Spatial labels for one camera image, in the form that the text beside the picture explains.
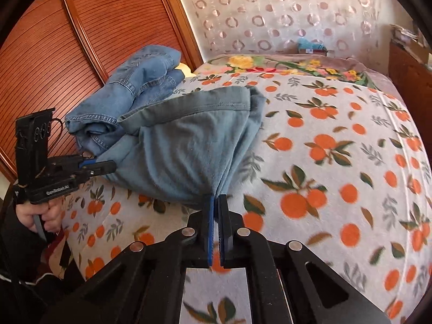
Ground grey-blue denim shorts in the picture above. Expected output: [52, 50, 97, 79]
[97, 86, 266, 205]

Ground person's left hand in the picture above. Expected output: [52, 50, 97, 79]
[15, 197, 63, 232]

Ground folded blue jeans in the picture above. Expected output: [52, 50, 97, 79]
[65, 45, 184, 157]

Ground orange print white blanket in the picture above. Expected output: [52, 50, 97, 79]
[62, 72, 431, 323]

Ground yellow plush toy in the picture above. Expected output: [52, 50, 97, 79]
[176, 63, 196, 78]

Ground brown louvered wooden wardrobe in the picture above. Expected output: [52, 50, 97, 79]
[1, 0, 202, 181]

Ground sheer circle pattern curtain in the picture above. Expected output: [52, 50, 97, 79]
[181, 0, 392, 68]

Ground pink floral bedspread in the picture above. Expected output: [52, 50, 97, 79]
[194, 54, 402, 100]

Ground blue item on box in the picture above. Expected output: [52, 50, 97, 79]
[297, 38, 328, 56]

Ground brown wooden side cabinet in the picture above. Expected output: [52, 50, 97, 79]
[388, 41, 432, 154]

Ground stack of papers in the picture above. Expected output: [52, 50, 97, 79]
[390, 24, 428, 47]

